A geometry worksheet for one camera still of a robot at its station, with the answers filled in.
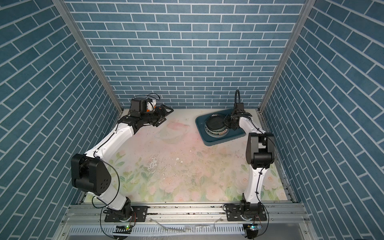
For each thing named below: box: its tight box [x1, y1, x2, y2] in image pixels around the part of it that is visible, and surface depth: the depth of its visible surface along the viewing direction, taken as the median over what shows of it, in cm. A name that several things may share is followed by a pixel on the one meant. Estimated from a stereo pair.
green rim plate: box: [204, 123, 230, 138], surface depth 104 cm
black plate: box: [205, 113, 227, 130], surface depth 109 cm
